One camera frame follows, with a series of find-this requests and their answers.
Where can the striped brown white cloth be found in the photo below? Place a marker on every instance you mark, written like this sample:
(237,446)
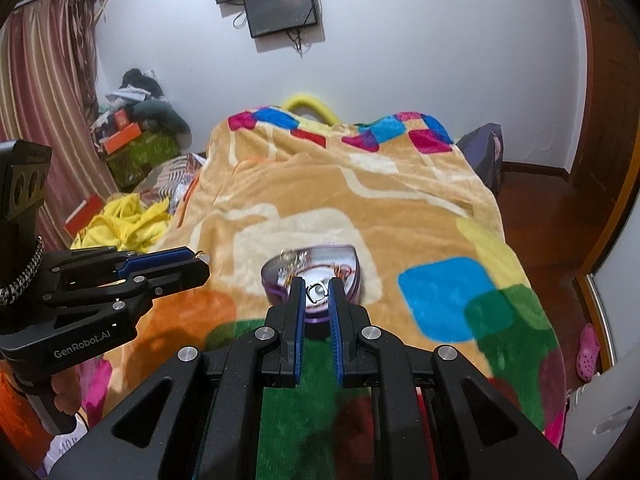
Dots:
(175,180)

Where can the frosted sliding door pink hearts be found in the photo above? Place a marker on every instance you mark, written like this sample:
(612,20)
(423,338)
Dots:
(617,310)

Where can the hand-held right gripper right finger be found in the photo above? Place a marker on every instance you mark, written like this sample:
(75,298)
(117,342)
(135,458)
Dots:
(336,332)

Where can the green patterned box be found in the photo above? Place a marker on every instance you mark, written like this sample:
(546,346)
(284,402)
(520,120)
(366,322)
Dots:
(142,157)

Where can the colourful patchwork fleece blanket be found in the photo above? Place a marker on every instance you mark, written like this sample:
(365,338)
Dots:
(400,210)

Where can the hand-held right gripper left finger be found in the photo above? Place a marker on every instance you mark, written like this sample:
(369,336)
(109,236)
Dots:
(299,332)

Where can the purple heart-shaped jewelry box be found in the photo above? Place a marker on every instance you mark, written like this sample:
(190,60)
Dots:
(356,280)

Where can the pile of clothes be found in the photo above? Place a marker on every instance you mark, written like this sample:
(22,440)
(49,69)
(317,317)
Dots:
(145,100)

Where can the yellow towel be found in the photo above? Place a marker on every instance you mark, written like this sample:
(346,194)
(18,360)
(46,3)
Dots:
(125,222)

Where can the small black wall monitor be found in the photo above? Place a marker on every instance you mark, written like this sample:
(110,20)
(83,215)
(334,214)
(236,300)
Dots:
(282,9)

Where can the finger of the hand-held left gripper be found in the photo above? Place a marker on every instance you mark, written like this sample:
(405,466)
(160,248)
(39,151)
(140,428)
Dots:
(150,256)
(170,280)

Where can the pink rubber clog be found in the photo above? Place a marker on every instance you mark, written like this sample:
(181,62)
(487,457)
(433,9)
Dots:
(588,352)

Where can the white sticker-covered suitcase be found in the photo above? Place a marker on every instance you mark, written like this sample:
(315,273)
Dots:
(600,425)

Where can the orange shoe box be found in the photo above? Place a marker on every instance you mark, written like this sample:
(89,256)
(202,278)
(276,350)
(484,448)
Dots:
(122,137)

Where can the striped red curtain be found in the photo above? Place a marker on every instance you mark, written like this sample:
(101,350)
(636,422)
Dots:
(45,85)

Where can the flat orange box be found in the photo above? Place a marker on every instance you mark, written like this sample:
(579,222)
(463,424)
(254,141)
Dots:
(82,214)

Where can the grey purple backpack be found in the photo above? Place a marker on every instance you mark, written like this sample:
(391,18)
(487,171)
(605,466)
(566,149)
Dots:
(482,152)

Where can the yellow curved foam tube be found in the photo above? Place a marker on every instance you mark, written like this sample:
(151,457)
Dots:
(307,105)

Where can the brown wooden door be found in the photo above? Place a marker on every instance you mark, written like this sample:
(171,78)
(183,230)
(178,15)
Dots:
(607,85)

